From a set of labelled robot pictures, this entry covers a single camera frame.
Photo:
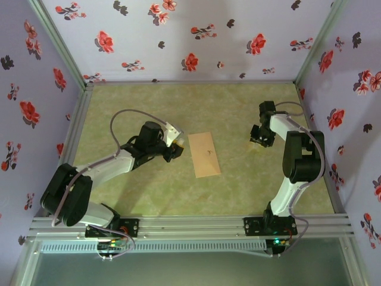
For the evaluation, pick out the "stacked aluminium side rail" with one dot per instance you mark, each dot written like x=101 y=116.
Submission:
x=71 y=149

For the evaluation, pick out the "thin aluminium side rail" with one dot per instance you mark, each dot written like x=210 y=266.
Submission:
x=335 y=190

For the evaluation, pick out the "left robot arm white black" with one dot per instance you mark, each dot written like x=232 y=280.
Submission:
x=68 y=196

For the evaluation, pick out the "aluminium frame post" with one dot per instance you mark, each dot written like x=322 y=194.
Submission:
x=60 y=44
x=318 y=41

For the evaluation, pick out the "tan paper envelope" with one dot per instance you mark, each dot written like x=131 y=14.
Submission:
x=205 y=158

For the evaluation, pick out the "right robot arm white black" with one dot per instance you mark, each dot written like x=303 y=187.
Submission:
x=303 y=161

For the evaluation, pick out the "wide aluminium frame beam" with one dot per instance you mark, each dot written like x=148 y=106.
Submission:
x=190 y=225

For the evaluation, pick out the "short aluminium frame leg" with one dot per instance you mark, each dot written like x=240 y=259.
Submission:
x=25 y=262
x=354 y=262

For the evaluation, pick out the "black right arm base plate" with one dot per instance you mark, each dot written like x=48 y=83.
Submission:
x=253 y=226

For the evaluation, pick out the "thin aluminium frame rail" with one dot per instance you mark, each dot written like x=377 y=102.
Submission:
x=193 y=81

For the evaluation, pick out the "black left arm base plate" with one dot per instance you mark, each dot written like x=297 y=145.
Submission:
x=131 y=226

